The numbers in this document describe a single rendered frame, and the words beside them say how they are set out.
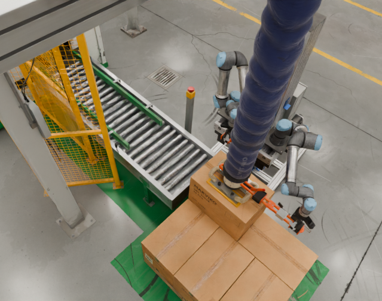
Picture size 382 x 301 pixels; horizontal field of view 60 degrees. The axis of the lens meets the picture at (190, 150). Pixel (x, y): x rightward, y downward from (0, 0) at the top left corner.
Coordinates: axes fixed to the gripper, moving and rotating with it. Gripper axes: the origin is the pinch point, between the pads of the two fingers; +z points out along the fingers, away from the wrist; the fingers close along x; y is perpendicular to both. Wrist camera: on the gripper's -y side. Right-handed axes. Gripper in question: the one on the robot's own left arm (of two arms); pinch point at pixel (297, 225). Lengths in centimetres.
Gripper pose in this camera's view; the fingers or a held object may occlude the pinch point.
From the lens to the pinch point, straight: 265.0
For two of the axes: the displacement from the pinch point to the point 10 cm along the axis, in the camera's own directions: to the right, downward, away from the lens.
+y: -7.2, -5.9, 3.7
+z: -0.5, 5.8, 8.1
